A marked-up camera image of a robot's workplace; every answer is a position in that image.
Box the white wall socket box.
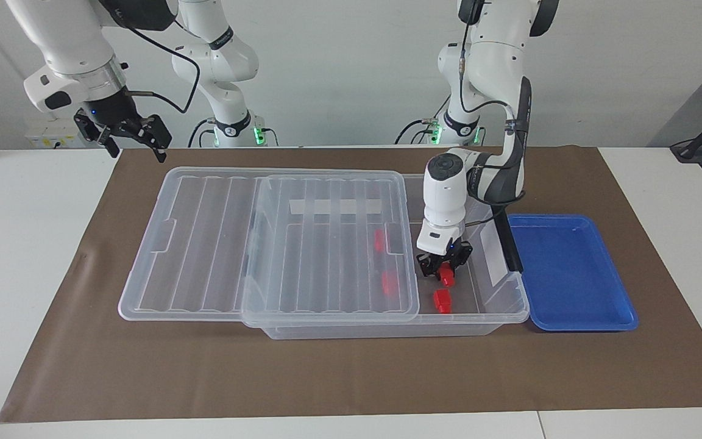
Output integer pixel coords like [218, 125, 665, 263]
[25, 119, 93, 149]

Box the blue plastic tray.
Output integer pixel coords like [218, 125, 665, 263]
[506, 213, 639, 332]

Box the brown paper table mat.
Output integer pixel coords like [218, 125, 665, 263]
[0, 146, 702, 423]

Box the black base cable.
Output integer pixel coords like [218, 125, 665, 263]
[395, 91, 449, 146]
[188, 118, 215, 148]

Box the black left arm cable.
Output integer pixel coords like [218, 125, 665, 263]
[458, 0, 528, 227]

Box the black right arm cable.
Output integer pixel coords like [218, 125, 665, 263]
[126, 21, 200, 115]

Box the clear plastic ribbed lid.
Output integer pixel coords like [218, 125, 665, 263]
[118, 166, 420, 322]

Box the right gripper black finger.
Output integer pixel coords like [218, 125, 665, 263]
[141, 114, 173, 163]
[74, 114, 121, 158]

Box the black right base cable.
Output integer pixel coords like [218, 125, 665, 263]
[188, 118, 215, 148]

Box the clear plastic storage box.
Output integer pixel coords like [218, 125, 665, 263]
[241, 173, 530, 340]

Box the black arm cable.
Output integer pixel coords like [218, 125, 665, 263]
[126, 21, 200, 115]
[458, 0, 528, 227]

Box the black box latch handle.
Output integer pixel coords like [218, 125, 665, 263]
[493, 207, 523, 273]

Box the black left base cable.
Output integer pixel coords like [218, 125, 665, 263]
[395, 91, 449, 146]

